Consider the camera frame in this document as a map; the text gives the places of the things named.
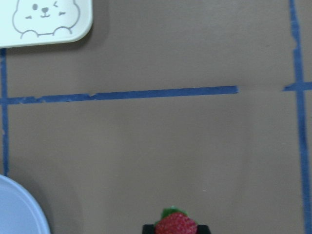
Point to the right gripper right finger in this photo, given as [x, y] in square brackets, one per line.
[203, 229]

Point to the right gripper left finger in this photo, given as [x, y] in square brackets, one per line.
[148, 229]

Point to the red strawberry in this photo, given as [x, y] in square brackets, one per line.
[175, 221]

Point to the blue plate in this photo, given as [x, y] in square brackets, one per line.
[19, 211]

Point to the cream bear tray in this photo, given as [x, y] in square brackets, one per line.
[41, 22]

